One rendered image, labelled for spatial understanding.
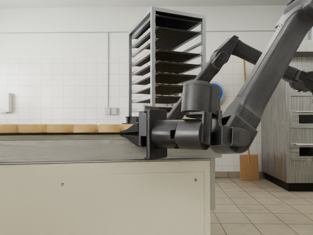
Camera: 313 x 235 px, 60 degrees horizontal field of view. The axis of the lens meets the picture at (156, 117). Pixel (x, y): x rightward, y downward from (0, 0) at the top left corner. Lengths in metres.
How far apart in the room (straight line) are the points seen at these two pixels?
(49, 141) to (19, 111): 4.75
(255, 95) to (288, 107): 3.56
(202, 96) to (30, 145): 0.39
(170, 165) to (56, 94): 4.58
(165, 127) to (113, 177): 0.19
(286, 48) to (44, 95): 4.81
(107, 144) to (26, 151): 0.18
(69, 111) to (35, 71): 0.96
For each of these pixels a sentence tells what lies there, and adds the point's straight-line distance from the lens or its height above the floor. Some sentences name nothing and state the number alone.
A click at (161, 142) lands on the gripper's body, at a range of 0.53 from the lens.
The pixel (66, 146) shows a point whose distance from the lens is 0.65.
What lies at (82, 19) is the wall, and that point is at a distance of 5.30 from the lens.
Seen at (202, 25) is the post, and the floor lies 1.73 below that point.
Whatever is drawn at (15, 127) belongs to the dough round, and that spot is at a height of 0.92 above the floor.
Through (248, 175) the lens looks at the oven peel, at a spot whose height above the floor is 0.09.
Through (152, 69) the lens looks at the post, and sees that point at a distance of 2.09.
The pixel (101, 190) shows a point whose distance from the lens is 0.64.
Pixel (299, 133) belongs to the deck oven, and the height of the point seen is 0.80.
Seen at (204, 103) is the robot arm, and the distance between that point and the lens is 0.51.
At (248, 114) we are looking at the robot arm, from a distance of 0.55.
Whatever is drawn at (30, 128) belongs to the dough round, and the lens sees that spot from 0.64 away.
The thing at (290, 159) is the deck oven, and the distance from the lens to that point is 4.15.
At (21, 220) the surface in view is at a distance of 0.69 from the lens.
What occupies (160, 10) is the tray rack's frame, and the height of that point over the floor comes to 1.79.
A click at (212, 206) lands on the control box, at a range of 0.75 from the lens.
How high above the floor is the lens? 0.92
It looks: 1 degrees up
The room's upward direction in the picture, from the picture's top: straight up
